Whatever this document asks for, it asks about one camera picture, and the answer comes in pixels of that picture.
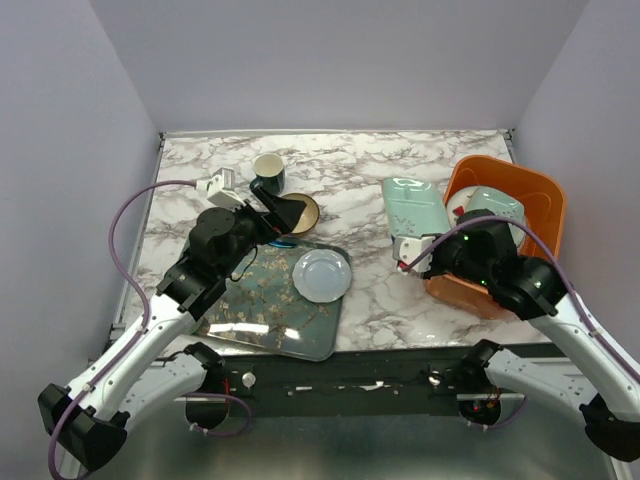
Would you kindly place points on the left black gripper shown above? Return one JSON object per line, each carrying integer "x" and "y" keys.
{"x": 282, "y": 216}

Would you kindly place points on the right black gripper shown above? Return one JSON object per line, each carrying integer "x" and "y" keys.
{"x": 435, "y": 269}

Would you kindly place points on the brown cream bowl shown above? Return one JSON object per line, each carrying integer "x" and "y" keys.
{"x": 309, "y": 217}

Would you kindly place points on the dark green mug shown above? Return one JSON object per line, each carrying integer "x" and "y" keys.
{"x": 269, "y": 171}

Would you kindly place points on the mint rectangular dish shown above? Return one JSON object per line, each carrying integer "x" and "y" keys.
{"x": 498, "y": 203}
{"x": 414, "y": 208}

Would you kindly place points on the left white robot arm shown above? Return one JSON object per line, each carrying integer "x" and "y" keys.
{"x": 84, "y": 416}

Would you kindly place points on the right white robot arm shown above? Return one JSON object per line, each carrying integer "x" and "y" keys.
{"x": 481, "y": 249}

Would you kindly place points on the orange plastic bin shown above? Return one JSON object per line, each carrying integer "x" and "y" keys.
{"x": 545, "y": 205}

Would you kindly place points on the light blue scalloped plate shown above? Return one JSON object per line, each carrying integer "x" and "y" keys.
{"x": 322, "y": 276}

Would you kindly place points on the floral blossom tray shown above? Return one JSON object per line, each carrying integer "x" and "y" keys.
{"x": 263, "y": 311}

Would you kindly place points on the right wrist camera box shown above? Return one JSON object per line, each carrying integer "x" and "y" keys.
{"x": 407, "y": 249}

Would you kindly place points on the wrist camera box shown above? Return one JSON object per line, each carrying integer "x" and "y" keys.
{"x": 407, "y": 249}
{"x": 220, "y": 190}

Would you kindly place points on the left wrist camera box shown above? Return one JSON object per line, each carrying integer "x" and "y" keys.
{"x": 220, "y": 190}

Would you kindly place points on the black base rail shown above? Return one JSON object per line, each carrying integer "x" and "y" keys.
{"x": 352, "y": 383}

